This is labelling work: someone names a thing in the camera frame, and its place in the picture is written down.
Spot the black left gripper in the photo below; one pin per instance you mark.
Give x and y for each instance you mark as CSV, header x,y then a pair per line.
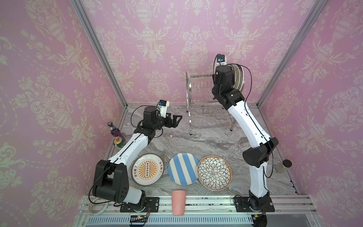
x,y
173,124

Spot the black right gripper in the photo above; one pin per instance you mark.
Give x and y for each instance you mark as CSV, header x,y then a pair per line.
x,y
225,72

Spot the orange sunburst plate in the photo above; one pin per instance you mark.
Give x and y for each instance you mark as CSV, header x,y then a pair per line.
x,y
147,169
233,66

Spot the green red rimmed white plate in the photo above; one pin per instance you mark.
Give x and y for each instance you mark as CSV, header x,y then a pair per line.
x,y
243,77

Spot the black white flower pattern plate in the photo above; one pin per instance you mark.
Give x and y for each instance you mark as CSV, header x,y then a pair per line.
x,y
214,173

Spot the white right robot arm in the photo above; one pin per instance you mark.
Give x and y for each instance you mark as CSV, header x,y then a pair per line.
x,y
261,144

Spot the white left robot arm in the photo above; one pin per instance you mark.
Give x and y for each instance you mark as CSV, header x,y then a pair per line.
x,y
111,181

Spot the stainless steel dish rack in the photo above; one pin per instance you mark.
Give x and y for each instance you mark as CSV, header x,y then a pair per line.
x,y
203,110

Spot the blue cream striped plate front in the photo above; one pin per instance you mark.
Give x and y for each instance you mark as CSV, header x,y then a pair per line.
x,y
183,169

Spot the green drink can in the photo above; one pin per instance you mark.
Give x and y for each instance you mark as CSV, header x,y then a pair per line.
x,y
119,142

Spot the purple drink bottle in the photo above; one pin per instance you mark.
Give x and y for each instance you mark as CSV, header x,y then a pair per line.
x,y
115,132

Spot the pink cup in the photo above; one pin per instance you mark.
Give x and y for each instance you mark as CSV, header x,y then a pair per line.
x,y
178,202

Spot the white tape roll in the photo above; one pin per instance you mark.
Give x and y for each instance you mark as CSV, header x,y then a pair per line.
x,y
98,206

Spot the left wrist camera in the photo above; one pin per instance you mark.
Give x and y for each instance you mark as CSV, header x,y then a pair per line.
x,y
163,105

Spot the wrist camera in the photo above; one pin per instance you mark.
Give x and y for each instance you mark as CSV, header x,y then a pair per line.
x,y
163,105
221,59

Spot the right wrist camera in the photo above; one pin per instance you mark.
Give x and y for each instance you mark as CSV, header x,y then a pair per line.
x,y
221,59

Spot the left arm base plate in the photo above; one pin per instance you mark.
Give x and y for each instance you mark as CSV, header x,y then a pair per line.
x,y
147,204

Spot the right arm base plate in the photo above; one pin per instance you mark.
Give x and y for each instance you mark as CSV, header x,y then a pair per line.
x,y
252,204

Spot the aluminium front rail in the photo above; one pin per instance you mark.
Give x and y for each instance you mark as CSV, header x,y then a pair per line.
x,y
208,211

